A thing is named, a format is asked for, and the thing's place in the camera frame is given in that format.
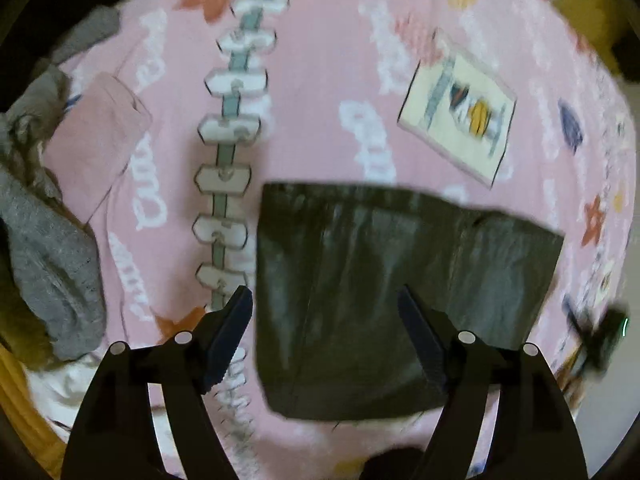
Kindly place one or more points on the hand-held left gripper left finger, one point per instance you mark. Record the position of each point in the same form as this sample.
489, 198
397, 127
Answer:
227, 340

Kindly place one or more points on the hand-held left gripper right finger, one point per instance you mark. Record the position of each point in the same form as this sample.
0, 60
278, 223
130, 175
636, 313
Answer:
422, 340

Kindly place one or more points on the black leather jacket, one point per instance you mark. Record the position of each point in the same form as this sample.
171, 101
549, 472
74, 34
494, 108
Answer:
350, 260

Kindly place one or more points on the white printed sweatshirt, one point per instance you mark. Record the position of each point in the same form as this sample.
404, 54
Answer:
60, 385

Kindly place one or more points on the grey sweater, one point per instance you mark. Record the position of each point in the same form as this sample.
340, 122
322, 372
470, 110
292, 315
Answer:
50, 260

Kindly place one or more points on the wooden headboard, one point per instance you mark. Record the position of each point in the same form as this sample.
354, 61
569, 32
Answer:
20, 410

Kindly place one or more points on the pink folded cloth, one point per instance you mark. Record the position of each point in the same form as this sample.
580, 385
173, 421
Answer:
95, 145

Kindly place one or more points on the pink printed bedsheet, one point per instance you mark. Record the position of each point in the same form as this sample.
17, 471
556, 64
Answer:
325, 85

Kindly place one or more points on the wooden door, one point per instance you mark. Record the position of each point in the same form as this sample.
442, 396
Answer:
590, 15

